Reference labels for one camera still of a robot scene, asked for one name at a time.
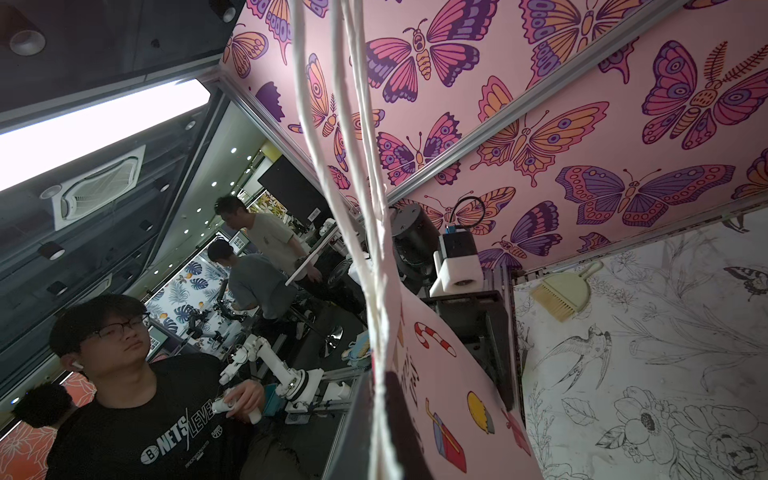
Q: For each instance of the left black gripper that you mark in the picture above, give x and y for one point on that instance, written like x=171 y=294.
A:
x=485 y=323

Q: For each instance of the long ceiling light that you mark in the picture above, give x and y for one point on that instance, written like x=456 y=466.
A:
x=32 y=150

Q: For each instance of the ceiling air conditioner vent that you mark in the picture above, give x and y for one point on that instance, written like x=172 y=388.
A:
x=79 y=197

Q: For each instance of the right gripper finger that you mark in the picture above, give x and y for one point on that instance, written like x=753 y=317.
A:
x=376 y=438

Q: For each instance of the white paper bag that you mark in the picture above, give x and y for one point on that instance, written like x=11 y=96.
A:
x=466 y=432

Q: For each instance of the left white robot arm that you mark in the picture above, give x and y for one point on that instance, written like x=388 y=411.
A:
x=415 y=240

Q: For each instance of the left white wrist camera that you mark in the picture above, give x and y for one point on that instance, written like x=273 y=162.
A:
x=457 y=264

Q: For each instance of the white desktop robot arm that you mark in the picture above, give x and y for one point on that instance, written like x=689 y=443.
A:
x=306 y=392

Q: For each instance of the person in white shirt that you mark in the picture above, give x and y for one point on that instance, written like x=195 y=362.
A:
x=269 y=235

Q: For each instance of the person in black t-shirt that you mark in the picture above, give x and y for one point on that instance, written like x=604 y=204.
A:
x=146 y=420

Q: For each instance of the person in grey shirt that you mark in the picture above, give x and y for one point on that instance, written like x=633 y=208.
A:
x=254 y=281

